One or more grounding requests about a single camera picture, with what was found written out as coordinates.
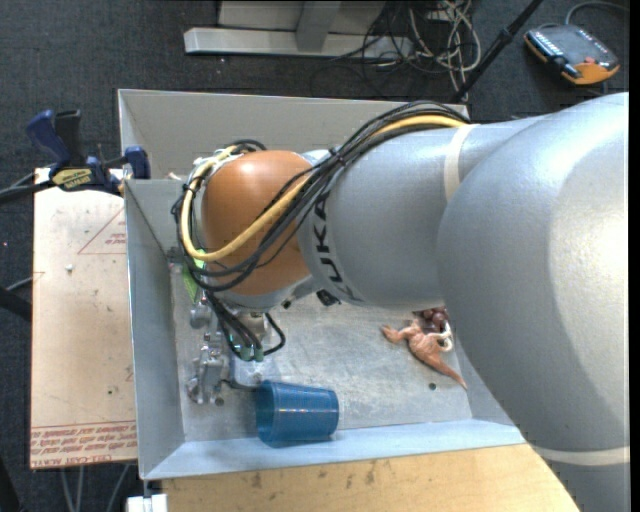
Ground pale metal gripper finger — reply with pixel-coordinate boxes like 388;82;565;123
228;358;262;391
186;332;227;407

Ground blue plastic cup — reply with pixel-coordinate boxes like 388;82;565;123
254;379;341;449

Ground green plastic thing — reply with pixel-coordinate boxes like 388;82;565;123
181;255;207;302

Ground grey metal bin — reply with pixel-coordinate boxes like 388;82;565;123
117;88;527;481

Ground brown cardboard board, red print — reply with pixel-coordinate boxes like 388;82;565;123
29;167;139;471

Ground orange toy dinosaur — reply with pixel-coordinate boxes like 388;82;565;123
380;319;469;391

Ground dark red toy grapes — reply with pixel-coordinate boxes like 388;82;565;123
413;306;450;334

